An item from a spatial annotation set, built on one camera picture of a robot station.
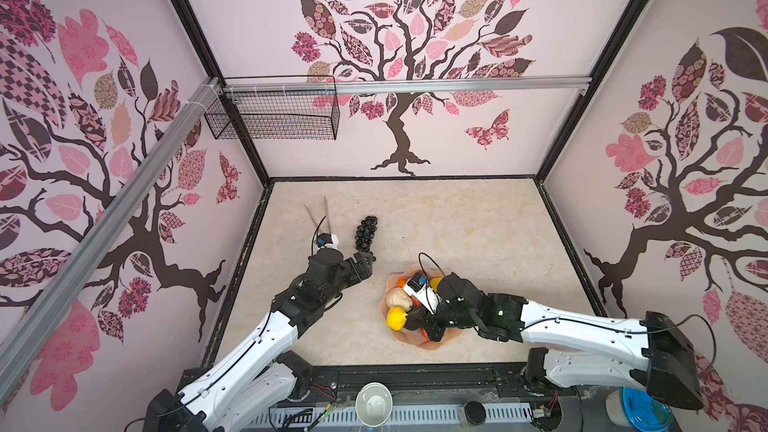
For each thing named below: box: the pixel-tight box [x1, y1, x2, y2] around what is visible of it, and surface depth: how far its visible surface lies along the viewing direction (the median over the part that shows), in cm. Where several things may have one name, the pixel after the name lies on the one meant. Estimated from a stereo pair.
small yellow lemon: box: [386, 306, 408, 331], surface depth 74 cm
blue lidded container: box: [605, 387, 674, 432], surface depth 63 cm
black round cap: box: [464, 401, 487, 425], surface depth 63 cm
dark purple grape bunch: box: [355, 215, 378, 252], surface depth 100 cm
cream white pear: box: [385, 287, 413, 313], surface depth 81 cm
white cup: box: [355, 381, 394, 428], surface depth 71 cm
